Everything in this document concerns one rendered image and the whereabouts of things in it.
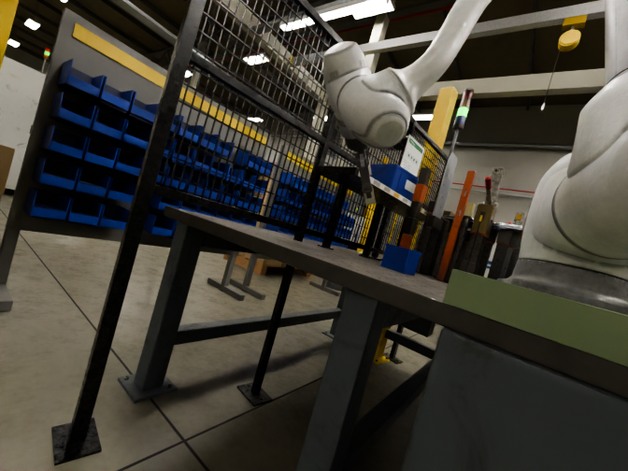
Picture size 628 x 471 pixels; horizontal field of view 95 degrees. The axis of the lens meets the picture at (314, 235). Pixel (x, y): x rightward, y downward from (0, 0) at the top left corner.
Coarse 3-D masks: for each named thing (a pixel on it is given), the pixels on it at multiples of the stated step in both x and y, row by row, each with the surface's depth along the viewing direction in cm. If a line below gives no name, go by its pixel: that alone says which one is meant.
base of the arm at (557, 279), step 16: (528, 272) 51; (544, 272) 48; (560, 272) 47; (576, 272) 46; (592, 272) 45; (528, 288) 47; (544, 288) 46; (560, 288) 46; (576, 288) 45; (592, 288) 44; (608, 288) 44; (624, 288) 45; (592, 304) 44; (608, 304) 43; (624, 304) 43
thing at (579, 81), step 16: (224, 0) 371; (240, 16) 393; (288, 16) 368; (256, 32) 412; (304, 80) 512; (464, 80) 421; (480, 80) 408; (496, 80) 397; (512, 80) 385; (528, 80) 375; (544, 80) 365; (560, 80) 356; (576, 80) 347; (592, 80) 338; (320, 96) 554; (432, 96) 448; (480, 96) 414; (496, 96) 404; (512, 96) 394
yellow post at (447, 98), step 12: (444, 96) 204; (456, 96) 206; (444, 108) 202; (432, 120) 207; (444, 120) 201; (432, 132) 205; (444, 132) 204; (420, 168) 206; (384, 348) 209; (384, 360) 205
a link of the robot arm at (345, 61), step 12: (336, 48) 62; (348, 48) 61; (324, 60) 64; (336, 60) 61; (348, 60) 61; (360, 60) 62; (324, 72) 65; (336, 72) 62; (348, 72) 62; (360, 72) 62; (336, 84) 63; (336, 96) 63; (336, 108) 66
